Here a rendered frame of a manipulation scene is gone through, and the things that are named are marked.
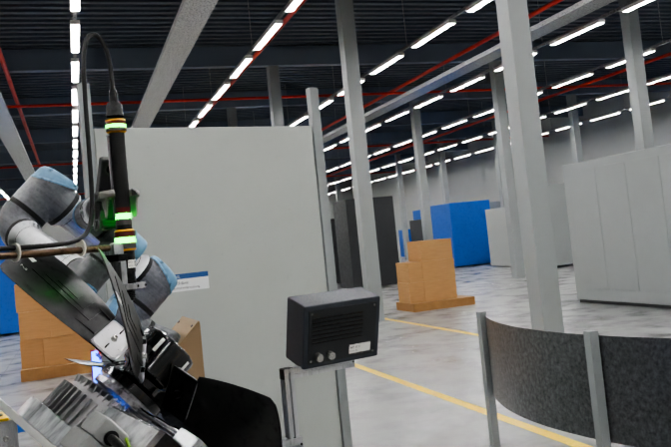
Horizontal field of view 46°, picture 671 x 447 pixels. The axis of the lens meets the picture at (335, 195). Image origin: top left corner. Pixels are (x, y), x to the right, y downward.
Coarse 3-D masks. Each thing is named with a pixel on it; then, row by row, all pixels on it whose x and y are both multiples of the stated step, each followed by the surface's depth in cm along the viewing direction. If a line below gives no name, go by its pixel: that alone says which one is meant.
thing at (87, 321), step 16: (48, 256) 166; (16, 272) 151; (32, 272) 155; (48, 272) 159; (64, 272) 163; (32, 288) 151; (48, 288) 155; (64, 288) 158; (80, 288) 162; (48, 304) 152; (64, 304) 155; (80, 304) 158; (96, 304) 161; (64, 320) 152; (80, 320) 155; (96, 320) 158; (112, 320) 161
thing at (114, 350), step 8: (104, 328) 158; (112, 328) 160; (120, 328) 161; (96, 336) 156; (104, 336) 157; (120, 336) 160; (96, 344) 154; (104, 344) 155; (112, 344) 157; (120, 344) 158; (104, 352) 154; (112, 352) 155; (120, 352) 156
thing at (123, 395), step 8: (96, 376) 154; (104, 376) 151; (104, 384) 151; (112, 384) 150; (112, 392) 152; (120, 392) 149; (128, 392) 151; (120, 400) 154; (128, 400) 149; (136, 400) 151; (136, 408) 149; (144, 408) 153; (136, 416) 157
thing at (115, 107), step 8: (112, 96) 169; (112, 104) 168; (120, 104) 169; (112, 112) 168; (120, 112) 168; (128, 256) 166; (128, 264) 166; (128, 272) 166; (128, 280) 166; (136, 280) 168
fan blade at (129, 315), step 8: (104, 256) 135; (112, 272) 135; (112, 280) 130; (120, 280) 140; (120, 288) 136; (120, 296) 133; (128, 296) 143; (120, 304) 128; (128, 304) 138; (120, 312) 127; (128, 312) 136; (136, 312) 146; (128, 320) 134; (136, 320) 143; (128, 328) 132; (136, 328) 141; (128, 336) 126; (136, 336) 141; (128, 344) 125; (136, 344) 141; (136, 352) 140; (136, 360) 140; (136, 368) 140
